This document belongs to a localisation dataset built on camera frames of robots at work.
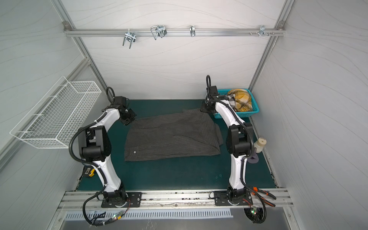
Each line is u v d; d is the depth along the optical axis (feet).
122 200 2.21
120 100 2.60
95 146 1.71
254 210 2.36
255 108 3.40
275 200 2.42
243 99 3.52
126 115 2.80
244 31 5.30
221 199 2.41
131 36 2.59
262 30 2.51
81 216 2.19
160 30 2.51
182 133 3.25
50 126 2.13
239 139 1.77
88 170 2.63
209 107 2.64
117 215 2.24
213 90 2.50
